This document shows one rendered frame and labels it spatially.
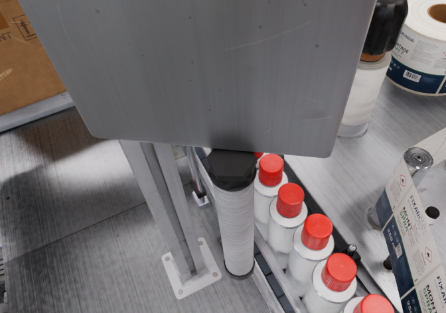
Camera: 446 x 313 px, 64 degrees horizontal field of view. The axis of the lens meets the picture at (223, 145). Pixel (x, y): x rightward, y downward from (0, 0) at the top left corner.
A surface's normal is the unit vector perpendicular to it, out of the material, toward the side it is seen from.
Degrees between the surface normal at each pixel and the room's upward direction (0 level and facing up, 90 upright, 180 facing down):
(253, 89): 90
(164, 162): 90
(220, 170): 0
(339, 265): 3
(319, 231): 2
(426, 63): 90
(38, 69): 90
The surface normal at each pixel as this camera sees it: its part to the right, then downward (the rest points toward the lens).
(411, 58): -0.77, 0.53
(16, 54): 0.47, 0.68
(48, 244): -0.06, -0.62
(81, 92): -0.16, 0.78
